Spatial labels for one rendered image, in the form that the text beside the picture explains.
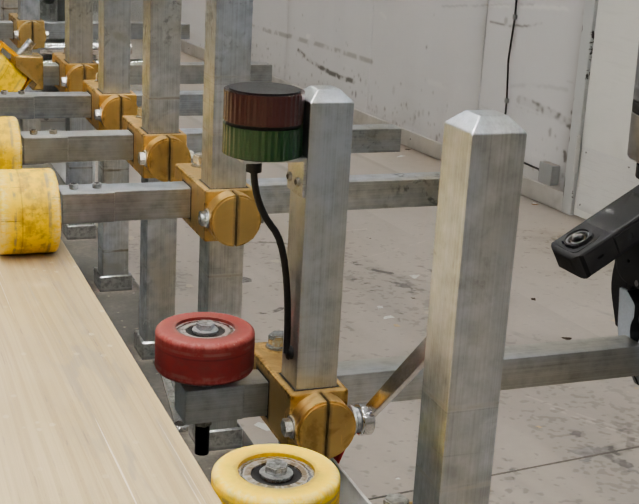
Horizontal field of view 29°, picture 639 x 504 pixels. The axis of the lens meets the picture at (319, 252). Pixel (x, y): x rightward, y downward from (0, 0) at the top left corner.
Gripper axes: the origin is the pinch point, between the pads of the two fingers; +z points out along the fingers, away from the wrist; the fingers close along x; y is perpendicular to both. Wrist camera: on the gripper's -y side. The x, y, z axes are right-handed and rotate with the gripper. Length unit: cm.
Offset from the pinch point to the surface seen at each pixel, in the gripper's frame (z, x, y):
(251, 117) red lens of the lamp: -27.5, -6.8, -40.1
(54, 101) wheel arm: -14, 73, -42
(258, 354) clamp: -5.4, 1.8, -36.5
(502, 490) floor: 84, 122, 58
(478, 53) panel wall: 34, 397, 191
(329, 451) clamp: -1.1, -8.8, -34.0
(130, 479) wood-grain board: -9, -23, -53
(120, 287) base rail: 11, 68, -35
